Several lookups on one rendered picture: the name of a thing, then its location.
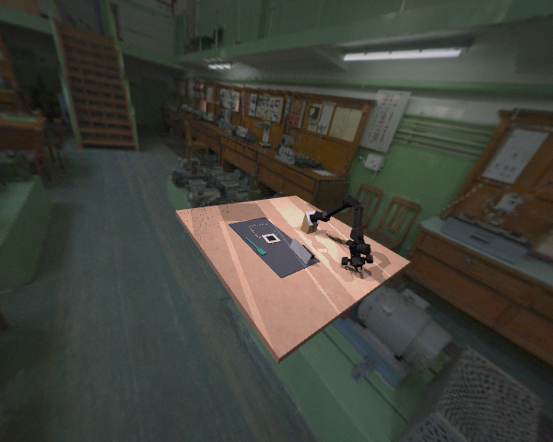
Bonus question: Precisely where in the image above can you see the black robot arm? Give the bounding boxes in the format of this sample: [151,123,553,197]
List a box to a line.
[310,195,371,268]

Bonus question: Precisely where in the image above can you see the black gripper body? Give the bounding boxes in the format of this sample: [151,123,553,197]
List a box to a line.
[341,252,373,265]

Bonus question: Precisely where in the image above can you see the white tile with dark top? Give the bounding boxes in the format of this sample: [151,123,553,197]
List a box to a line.
[262,234,280,244]

